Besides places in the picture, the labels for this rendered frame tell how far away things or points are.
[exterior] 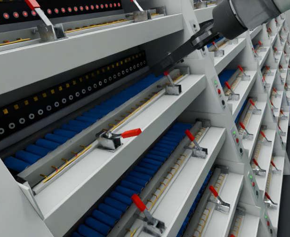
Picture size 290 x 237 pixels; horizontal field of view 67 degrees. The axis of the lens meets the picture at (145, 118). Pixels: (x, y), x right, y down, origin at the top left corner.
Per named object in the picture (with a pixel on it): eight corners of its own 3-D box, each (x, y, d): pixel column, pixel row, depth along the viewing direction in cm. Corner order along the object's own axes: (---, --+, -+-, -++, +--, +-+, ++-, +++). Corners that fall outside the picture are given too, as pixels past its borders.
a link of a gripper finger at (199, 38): (223, 31, 45) (217, 34, 41) (201, 45, 48) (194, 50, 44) (217, 20, 45) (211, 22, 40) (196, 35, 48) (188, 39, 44)
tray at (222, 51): (245, 45, 123) (246, 19, 117) (214, 78, 79) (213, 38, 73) (210, 47, 134) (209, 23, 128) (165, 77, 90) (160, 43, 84)
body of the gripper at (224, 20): (244, 33, 40) (202, 59, 46) (252, 26, 46) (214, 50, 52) (223, -4, 39) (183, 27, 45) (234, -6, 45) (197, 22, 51)
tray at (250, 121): (266, 108, 133) (268, 86, 127) (247, 169, 88) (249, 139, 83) (230, 105, 143) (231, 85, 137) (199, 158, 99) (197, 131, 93)
